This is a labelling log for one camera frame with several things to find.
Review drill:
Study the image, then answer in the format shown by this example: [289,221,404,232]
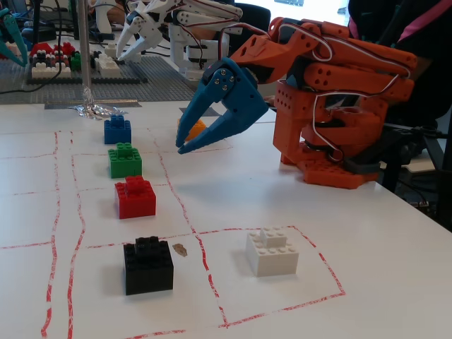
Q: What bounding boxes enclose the green toy brick block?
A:
[107,141,143,179]

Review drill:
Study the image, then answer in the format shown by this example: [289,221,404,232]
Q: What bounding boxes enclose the red white black brick pile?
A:
[28,41,73,80]

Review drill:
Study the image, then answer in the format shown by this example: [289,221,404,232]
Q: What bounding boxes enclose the red toy brick block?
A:
[114,175,157,220]

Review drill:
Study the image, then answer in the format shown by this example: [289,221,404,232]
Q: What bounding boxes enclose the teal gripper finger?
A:
[0,6,29,68]

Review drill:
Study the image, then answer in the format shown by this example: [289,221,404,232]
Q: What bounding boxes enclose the black office chair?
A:
[233,2,272,40]

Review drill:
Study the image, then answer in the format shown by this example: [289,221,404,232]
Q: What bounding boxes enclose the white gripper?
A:
[115,1,164,61]

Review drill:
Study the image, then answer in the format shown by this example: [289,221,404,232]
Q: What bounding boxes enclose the grey studded baseplate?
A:
[0,52,229,105]

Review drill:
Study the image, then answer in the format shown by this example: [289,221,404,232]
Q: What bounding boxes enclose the person in black shirt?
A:
[345,0,452,125]

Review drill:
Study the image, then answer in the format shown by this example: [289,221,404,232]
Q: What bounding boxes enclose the orange toy brick block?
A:
[177,118,207,142]

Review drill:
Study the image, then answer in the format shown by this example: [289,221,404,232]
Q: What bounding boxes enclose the metal pole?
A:
[77,0,93,89]

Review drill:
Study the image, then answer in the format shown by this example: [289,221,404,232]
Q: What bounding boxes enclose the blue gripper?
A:
[175,56,270,155]

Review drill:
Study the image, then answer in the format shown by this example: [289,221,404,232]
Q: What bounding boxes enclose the black table clamp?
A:
[341,124,445,174]

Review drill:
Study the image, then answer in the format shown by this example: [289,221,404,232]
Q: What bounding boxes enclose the blue toy brick block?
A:
[103,113,133,145]

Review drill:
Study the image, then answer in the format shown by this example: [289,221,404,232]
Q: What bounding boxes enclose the black toy brick block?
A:
[122,235,175,297]

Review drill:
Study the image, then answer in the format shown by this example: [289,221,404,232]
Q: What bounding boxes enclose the long grey tape strip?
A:
[44,99,143,110]

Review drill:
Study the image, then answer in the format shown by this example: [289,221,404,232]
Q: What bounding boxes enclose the crumpled aluminium foil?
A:
[67,86,130,121]

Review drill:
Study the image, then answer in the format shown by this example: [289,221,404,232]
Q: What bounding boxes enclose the white leader arm handle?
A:
[90,0,117,40]

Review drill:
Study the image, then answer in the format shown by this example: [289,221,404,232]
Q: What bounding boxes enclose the white red servo cable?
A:
[268,19,413,164]

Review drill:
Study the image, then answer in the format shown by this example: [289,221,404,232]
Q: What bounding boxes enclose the white toy brick block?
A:
[244,226,300,278]

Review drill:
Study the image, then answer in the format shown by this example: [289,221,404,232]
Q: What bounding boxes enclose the white brick stack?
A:
[92,42,123,77]

